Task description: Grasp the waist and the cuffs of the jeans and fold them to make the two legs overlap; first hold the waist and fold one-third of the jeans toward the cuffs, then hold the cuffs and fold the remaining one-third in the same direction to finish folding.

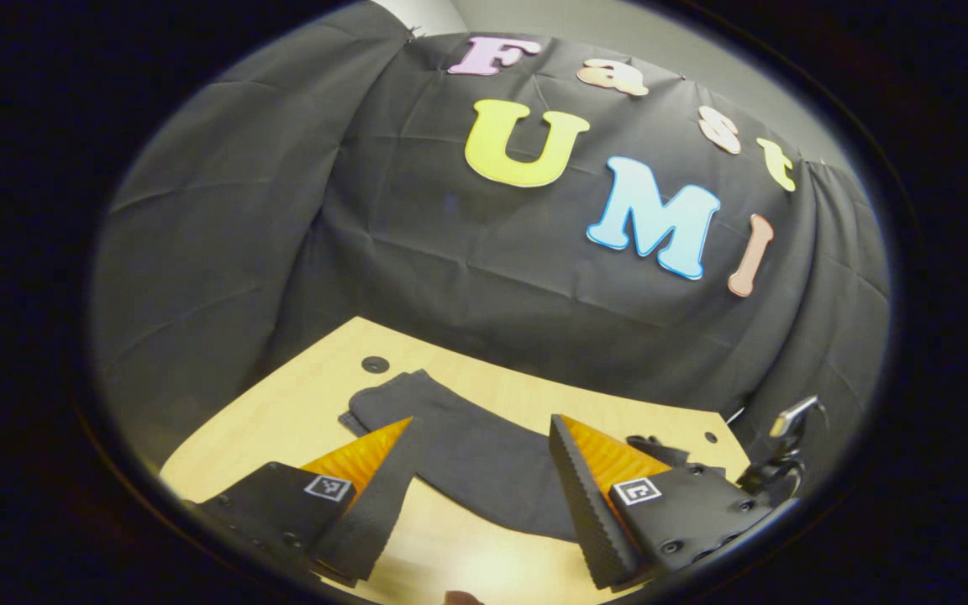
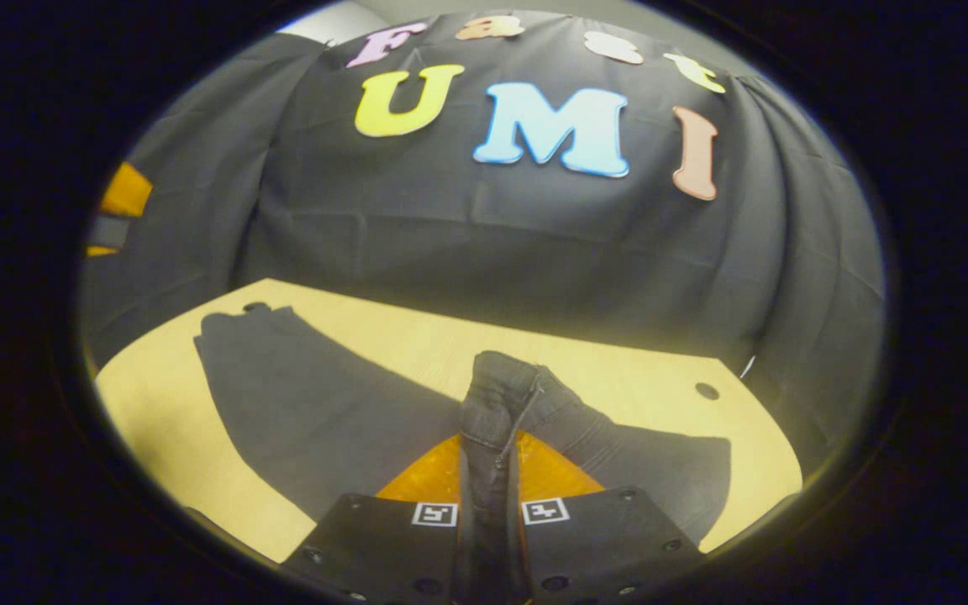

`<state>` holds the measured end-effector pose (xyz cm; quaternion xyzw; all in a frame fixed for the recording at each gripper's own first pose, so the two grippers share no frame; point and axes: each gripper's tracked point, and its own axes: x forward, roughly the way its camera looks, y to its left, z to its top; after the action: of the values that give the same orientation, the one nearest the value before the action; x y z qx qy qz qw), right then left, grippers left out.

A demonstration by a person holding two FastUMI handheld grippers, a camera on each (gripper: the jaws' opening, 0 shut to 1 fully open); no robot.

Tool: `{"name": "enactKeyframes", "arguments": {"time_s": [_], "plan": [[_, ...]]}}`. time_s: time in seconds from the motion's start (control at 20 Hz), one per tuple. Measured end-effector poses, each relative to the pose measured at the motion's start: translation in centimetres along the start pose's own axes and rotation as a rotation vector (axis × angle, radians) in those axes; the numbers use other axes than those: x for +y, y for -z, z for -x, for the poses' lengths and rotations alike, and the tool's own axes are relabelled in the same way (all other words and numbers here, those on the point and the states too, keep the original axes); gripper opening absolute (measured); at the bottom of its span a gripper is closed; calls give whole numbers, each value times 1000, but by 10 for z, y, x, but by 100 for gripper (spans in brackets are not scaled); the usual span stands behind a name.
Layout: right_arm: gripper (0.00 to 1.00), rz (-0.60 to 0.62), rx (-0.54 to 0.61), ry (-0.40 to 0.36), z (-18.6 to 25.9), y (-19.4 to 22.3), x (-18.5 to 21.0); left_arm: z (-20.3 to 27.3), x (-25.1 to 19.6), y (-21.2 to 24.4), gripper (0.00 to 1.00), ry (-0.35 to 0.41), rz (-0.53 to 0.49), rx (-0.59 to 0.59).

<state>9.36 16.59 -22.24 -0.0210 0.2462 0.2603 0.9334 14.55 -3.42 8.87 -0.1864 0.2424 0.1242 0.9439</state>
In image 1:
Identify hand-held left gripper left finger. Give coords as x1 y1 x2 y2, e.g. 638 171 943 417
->
197 416 418 587

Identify dark grey jeans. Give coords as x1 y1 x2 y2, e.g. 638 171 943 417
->
339 368 724 543

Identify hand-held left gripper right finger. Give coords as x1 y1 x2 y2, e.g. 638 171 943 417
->
549 413 792 591

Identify black metal clamp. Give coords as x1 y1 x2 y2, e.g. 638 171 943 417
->
736 395 827 505

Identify black backdrop cloth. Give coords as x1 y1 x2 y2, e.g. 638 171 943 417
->
89 0 892 471

